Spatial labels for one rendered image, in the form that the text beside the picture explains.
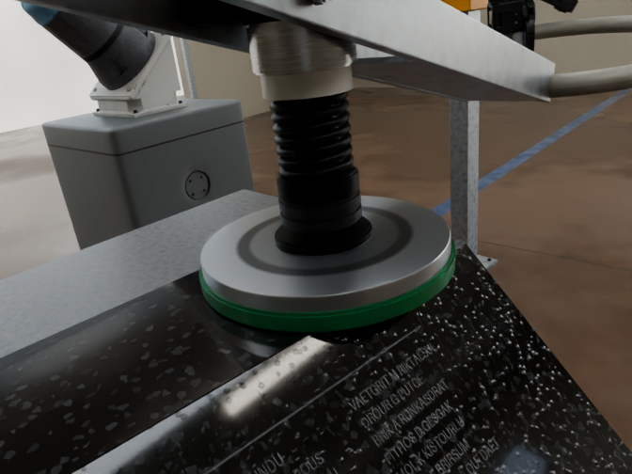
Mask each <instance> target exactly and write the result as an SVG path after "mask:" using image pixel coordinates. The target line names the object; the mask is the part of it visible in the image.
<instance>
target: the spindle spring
mask: <svg viewBox="0 0 632 474"><path fill-rule="evenodd" d="M347 96H348V91H345V92H342V93H339V94H334V95H329V96H323V97H318V98H313V99H307V100H302V101H294V102H286V101H274V102H271V103H270V109H271V110H273V111H276V112H275V113H274V114H273V115H272V121H273V122H275V123H276V124H275V125H274V127H273V130H274V132H275V133H276V134H278V135H277V136H275V142H276V143H277V144H278V146H277V147H276V154H277V155H279V157H278V158H277V163H278V164H279V165H280V169H279V171H278V173H279V175H280V176H281V177H283V178H286V179H291V180H311V179H318V178H322V177H327V176H330V175H334V174H337V173H340V172H341V171H343V170H345V169H346V168H348V167H349V166H350V165H351V164H352V163H353V161H354V156H353V155H352V154H351V152H352V150H353V147H352V145H351V143H350V142H351V141H352V135H351V134H350V133H349V131H350V129H351V124H350V123H349V121H347V120H348V119H349V118H350V113H349V112H348V111H347V110H346V109H347V108H348V106H349V102H348V100H346V99H344V98H346V97H347ZM329 104H335V105H334V106H331V107H328V108H325V109H321V110H316V111H310V112H305V113H298V114H288V112H291V111H300V110H307V109H312V108H317V107H322V106H326V105H329ZM332 116H336V117H335V118H331V119H327V120H323V121H319V122H314V123H309V124H302V125H290V124H289V123H295V122H304V121H311V120H316V119H324V118H328V117H332ZM335 127H339V128H335ZM332 128H334V130H333V131H330V132H327V133H323V134H315V135H309V136H301V137H291V135H296V134H311V133H317V132H321V131H325V130H329V129H332ZM338 138H340V139H338ZM334 139H335V141H334V142H331V143H327V144H324V145H320V146H315V147H309V148H300V149H293V148H292V147H295V146H306V145H313V144H318V143H323V142H326V141H330V140H334ZM333 151H336V152H335V153H333V154H329V155H326V156H323V157H318V158H312V159H304V160H293V158H302V157H311V156H317V155H322V154H327V153H329V152H333ZM340 160H342V161H341V162H339V163H337V164H334V165H332V166H327V167H322V168H317V169H311V170H293V169H295V168H310V167H316V166H326V165H330V164H333V163H336V162H338V161H340Z"/></svg>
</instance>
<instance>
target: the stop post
mask: <svg viewBox="0 0 632 474"><path fill-rule="evenodd" d="M441 1H442V2H444V3H445V4H447V5H449V6H451V7H453V8H455V9H457V10H459V11H461V12H463V13H464V14H465V15H467V16H469V17H471V18H472V19H474V20H476V21H478V22H481V11H480V9H486V8H487V4H488V0H441ZM478 176H479V101H471V102H461V101H456V100H453V99H450V235H451V239H454V240H458V241H463V242H466V244H467V245H468V247H469V248H470V249H471V250H472V252H473V253H474V254H475V255H476V257H477V258H478V259H479V261H480V262H481V263H482V265H483V266H484V267H485V268H486V269H488V268H489V267H491V266H492V265H494V264H495V263H496V262H498V260H495V259H491V258H488V257H485V256H481V255H477V251H478Z"/></svg>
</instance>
